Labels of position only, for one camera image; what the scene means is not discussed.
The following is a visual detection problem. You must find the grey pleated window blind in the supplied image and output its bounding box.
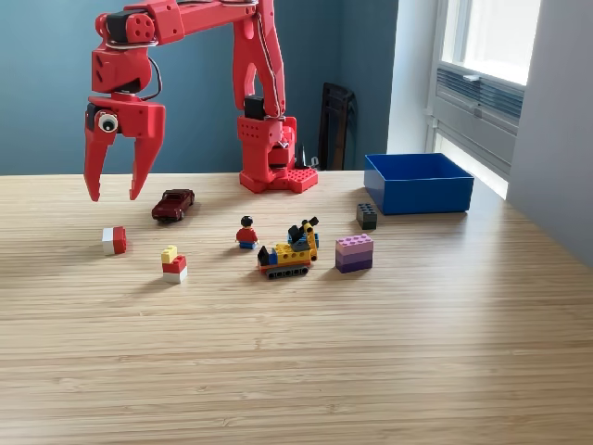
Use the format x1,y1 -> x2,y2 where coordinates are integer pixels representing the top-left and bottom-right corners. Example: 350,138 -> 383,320
435,64 -> 525,122

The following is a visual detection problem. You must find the white window frame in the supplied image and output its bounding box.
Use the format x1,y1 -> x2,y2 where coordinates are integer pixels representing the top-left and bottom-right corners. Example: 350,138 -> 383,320
428,0 -> 543,200

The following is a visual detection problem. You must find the black cable bundle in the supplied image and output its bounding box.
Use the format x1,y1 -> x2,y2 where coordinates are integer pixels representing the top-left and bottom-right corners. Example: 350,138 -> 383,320
294,143 -> 321,171

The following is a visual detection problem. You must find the dark red toy car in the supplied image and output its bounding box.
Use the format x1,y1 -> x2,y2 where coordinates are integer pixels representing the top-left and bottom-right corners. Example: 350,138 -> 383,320
151,188 -> 196,223

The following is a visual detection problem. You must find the yellow toy digger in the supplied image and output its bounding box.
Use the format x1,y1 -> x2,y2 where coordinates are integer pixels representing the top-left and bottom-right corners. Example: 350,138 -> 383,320
257,215 -> 321,282

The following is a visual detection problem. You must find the red and white square brick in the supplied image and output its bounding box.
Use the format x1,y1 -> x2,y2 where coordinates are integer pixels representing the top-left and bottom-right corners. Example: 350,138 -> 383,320
101,226 -> 128,256

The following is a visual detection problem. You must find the toy figure red shirt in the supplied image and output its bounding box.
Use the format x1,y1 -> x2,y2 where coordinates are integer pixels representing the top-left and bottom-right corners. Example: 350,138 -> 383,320
235,215 -> 259,251

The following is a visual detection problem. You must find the red over white brick stack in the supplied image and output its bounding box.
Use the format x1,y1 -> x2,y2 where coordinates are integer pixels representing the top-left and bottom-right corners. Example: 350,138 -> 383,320
161,255 -> 189,285

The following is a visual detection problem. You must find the black brick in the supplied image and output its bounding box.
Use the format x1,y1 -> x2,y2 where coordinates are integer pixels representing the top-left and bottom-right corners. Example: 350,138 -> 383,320
356,202 -> 378,232

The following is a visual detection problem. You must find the blue plastic bin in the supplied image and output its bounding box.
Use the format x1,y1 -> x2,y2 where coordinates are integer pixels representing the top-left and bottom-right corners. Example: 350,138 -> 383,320
363,152 -> 475,216

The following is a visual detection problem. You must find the pink and purple brick stack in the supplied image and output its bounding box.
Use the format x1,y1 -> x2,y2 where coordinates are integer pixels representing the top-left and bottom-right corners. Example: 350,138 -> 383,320
334,235 -> 374,274

